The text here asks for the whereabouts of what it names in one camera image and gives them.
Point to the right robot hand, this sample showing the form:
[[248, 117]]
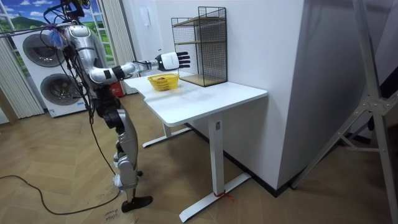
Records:
[[169, 61]]

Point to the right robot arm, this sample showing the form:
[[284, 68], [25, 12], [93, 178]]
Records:
[[99, 74]]

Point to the yellow plastic basket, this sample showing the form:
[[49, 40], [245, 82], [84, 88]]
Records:
[[163, 84]]

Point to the white desk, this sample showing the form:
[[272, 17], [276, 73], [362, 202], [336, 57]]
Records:
[[192, 102]]

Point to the red container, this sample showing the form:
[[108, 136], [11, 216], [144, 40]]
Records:
[[117, 90]]

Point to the white pleated curtain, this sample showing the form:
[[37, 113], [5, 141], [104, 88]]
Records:
[[116, 31], [15, 87]]

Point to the robot body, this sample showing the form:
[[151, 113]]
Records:
[[82, 46]]

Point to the robot legs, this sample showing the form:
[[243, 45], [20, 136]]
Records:
[[127, 140]]

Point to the white washing machine tower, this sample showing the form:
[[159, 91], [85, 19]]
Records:
[[59, 90]]

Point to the landscape wall poster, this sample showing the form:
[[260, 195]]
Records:
[[28, 12]]

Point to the grey metal stand frame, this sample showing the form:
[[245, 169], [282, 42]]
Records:
[[374, 102]]

